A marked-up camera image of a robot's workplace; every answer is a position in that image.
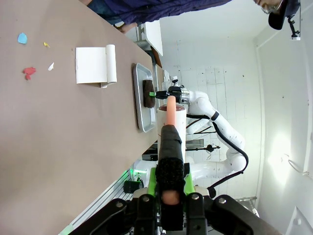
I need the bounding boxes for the person left hand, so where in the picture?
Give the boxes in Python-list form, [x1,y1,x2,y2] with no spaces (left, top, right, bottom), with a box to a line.
[118,21,137,34]

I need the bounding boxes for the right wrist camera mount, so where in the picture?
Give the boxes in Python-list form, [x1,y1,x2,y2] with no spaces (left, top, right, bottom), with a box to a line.
[168,76,185,89]

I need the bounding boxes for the black cap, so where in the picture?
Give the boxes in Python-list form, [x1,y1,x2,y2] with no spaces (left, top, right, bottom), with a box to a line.
[268,0,301,30]

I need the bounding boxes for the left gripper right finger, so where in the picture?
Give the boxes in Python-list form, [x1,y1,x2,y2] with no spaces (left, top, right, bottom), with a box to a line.
[183,163,277,235]

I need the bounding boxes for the person head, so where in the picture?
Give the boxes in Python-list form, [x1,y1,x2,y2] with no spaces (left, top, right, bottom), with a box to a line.
[254,0,287,15]

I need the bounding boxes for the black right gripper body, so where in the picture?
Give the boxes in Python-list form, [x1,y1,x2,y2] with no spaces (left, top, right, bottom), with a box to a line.
[156,85,183,101]

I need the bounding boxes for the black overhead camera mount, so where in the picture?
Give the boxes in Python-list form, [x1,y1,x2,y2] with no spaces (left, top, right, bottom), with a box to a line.
[288,14,302,42]

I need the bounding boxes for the brown cloth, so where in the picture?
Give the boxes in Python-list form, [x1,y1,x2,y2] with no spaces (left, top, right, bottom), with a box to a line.
[143,79,155,108]

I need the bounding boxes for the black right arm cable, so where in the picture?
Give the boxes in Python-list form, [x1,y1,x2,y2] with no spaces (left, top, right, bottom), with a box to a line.
[207,117,249,196]

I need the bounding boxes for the black tripod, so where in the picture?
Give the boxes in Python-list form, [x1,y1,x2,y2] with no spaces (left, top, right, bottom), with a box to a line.
[185,143,221,155]

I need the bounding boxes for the aluminium frame rail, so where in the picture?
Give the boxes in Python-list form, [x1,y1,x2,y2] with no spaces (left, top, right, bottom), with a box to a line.
[58,168,137,235]

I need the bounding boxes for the white folded roller stand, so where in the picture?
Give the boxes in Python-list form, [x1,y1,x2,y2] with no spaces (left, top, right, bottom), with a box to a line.
[75,44,118,89]

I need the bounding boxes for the purple zip jacket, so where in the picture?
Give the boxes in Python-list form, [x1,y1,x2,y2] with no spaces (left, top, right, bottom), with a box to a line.
[87,0,233,25]

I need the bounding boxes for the red paper scrap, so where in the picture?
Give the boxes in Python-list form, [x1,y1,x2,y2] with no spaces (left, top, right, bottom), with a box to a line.
[23,67,37,80]

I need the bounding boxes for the large white table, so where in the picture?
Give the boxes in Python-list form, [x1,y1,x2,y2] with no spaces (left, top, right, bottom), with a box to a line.
[136,19,164,58]

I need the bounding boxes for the metal tray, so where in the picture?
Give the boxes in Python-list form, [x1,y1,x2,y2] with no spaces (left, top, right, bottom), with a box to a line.
[133,63,157,133]

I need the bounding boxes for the blue jeans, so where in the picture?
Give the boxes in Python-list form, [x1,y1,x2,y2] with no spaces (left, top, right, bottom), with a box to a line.
[87,0,128,25]

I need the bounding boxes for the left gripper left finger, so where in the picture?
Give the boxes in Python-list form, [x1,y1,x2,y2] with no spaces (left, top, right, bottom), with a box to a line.
[91,167,161,235]

